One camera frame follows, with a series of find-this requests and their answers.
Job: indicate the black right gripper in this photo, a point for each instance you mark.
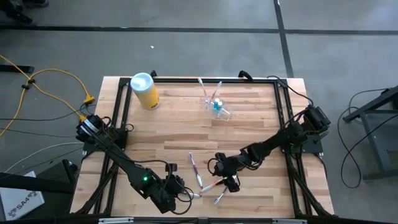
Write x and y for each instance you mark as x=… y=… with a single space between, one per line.
x=227 y=166

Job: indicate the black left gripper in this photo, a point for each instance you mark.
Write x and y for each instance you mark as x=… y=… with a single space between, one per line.
x=174 y=189

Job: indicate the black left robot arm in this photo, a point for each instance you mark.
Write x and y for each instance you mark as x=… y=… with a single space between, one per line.
x=124 y=161

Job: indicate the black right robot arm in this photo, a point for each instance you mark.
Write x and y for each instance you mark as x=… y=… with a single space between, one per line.
x=273 y=141

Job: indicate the clear acrylic organizer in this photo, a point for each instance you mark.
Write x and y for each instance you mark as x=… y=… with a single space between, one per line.
x=225 y=115

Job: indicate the large black clamp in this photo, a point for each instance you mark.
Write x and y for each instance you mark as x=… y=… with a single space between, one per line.
x=245 y=74

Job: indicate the yellow canister white lid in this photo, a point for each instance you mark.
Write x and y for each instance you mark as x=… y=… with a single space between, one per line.
x=147 y=96

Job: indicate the black floor stand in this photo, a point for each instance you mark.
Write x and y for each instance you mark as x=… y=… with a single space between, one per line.
x=66 y=171

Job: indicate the small black clamp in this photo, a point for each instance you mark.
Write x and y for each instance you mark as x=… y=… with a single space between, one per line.
x=153 y=74

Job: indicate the black metal side table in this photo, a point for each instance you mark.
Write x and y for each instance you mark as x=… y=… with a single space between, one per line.
x=370 y=107

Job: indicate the white cardboard box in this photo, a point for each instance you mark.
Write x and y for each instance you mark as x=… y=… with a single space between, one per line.
x=18 y=202

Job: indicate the black floor bar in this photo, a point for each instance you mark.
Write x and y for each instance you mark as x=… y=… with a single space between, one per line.
x=15 y=69

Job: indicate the person's foot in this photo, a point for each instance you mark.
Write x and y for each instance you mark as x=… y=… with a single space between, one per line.
x=14 y=11
x=37 y=3

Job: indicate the silver metal bracket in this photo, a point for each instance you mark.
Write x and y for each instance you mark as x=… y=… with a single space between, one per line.
x=115 y=221
x=289 y=221

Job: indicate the black aluminium table frame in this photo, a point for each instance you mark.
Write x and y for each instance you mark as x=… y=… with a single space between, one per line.
x=180 y=80

